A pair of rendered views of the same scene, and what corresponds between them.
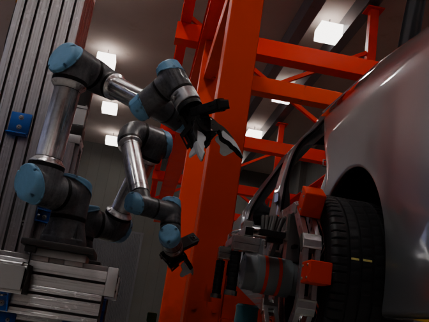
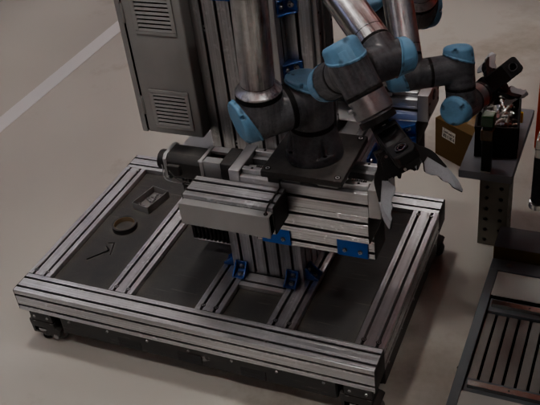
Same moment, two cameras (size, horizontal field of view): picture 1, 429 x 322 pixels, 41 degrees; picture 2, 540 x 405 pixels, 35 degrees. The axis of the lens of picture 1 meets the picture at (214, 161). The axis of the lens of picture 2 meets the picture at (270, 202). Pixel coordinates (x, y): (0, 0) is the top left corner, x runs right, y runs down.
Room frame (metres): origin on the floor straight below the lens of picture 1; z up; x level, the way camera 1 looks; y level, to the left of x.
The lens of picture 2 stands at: (0.26, -0.47, 2.02)
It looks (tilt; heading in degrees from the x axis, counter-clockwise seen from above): 36 degrees down; 33
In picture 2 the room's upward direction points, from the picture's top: 8 degrees counter-clockwise
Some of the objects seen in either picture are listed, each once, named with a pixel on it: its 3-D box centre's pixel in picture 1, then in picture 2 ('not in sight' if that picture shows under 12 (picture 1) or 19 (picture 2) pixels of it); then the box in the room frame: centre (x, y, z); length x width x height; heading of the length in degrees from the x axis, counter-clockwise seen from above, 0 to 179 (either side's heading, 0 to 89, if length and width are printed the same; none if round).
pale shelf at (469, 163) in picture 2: not in sight; (497, 141); (2.69, 0.18, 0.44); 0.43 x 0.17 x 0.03; 6
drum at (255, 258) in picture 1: (269, 275); not in sight; (2.15, -0.26, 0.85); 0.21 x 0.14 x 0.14; 96
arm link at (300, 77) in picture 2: (71, 196); (307, 98); (1.89, 0.45, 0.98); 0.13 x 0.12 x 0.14; 145
